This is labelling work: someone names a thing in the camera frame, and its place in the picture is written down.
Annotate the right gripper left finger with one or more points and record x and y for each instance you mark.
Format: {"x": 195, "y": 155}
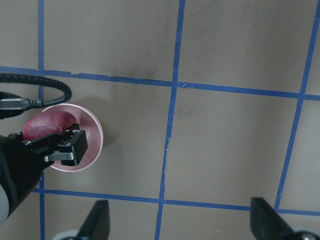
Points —
{"x": 97, "y": 224}

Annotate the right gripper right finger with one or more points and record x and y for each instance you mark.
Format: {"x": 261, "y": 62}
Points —
{"x": 265, "y": 223}

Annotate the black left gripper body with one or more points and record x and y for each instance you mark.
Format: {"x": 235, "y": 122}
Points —
{"x": 21, "y": 167}

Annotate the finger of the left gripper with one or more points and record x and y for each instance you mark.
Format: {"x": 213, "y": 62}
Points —
{"x": 67, "y": 147}

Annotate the pink bowl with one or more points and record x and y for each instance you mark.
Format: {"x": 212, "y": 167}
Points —
{"x": 94, "y": 132}

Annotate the red apple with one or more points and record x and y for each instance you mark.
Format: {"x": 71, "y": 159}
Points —
{"x": 46, "y": 123}

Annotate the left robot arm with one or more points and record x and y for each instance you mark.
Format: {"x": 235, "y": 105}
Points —
{"x": 22, "y": 162}

